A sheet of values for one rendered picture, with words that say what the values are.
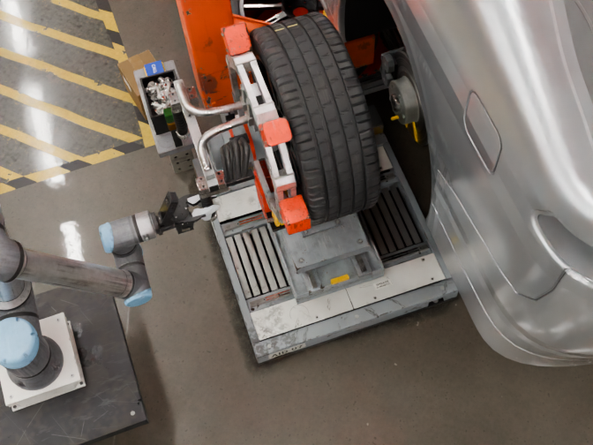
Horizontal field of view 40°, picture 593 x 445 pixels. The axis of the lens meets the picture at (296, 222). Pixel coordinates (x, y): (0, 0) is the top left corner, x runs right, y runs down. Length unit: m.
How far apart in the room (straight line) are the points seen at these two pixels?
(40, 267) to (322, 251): 1.21
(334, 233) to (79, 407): 1.13
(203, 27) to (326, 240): 0.94
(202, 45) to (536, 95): 1.43
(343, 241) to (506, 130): 1.46
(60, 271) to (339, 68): 0.98
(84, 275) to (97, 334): 0.64
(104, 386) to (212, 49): 1.22
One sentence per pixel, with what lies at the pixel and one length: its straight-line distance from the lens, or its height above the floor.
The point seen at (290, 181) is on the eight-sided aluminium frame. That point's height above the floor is 0.97.
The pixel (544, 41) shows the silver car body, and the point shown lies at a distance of 1.82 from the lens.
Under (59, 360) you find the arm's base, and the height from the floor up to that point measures 0.41.
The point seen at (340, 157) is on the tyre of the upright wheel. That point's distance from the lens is 2.42.
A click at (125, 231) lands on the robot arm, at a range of 2.58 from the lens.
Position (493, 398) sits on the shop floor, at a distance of 3.24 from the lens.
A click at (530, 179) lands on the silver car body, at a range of 1.79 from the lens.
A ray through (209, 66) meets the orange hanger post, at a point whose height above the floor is 0.78.
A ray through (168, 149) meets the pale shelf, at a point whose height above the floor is 0.45.
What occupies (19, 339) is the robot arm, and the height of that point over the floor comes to 0.65.
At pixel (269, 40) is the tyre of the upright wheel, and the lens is 2.52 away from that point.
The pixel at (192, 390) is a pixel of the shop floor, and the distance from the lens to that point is 3.24.
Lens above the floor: 3.05
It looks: 61 degrees down
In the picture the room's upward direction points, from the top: 5 degrees counter-clockwise
